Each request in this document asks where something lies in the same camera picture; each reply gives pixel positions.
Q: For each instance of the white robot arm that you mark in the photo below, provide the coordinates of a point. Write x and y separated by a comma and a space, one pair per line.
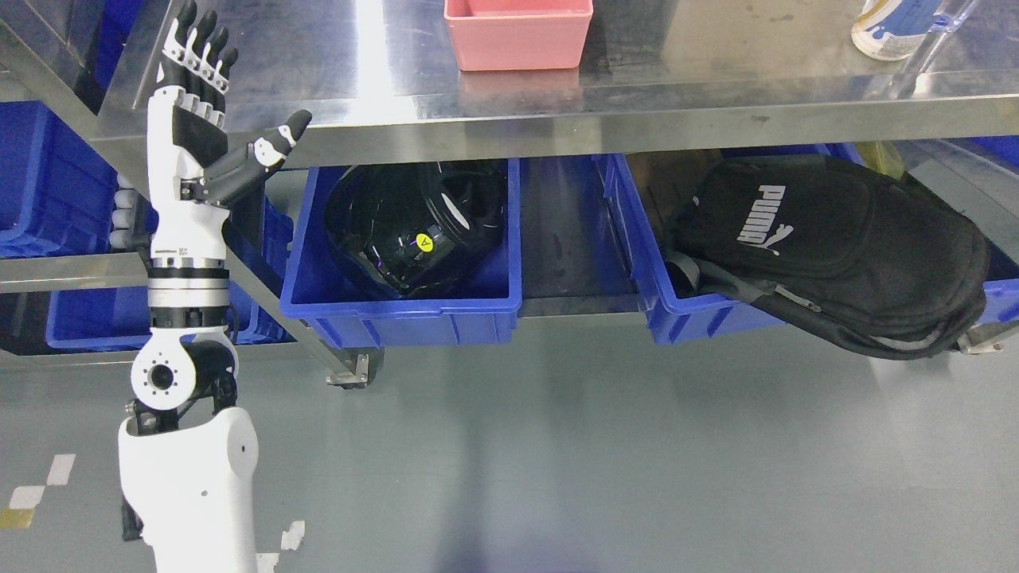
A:
187, 452

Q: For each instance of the blue bin with helmet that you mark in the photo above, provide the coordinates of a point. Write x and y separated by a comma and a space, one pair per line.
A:
481, 310

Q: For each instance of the black Puma backpack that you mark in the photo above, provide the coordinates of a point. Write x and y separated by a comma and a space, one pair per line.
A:
877, 265

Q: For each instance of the blue bin far left lower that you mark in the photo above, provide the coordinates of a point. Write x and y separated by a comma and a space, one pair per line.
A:
107, 320

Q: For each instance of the blue bin with backpack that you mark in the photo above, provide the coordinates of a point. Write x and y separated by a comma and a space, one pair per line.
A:
639, 189

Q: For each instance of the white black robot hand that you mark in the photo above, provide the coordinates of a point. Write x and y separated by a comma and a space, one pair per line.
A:
193, 175

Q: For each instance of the black glossy helmet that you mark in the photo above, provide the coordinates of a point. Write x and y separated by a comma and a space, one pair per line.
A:
416, 230

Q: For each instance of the stainless steel shelf table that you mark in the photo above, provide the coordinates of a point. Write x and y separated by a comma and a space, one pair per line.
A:
383, 86

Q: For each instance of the blue bin far left upper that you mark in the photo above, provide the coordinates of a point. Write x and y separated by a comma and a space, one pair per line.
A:
57, 193

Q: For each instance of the pink storage box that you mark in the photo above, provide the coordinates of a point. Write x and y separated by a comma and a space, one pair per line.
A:
491, 36

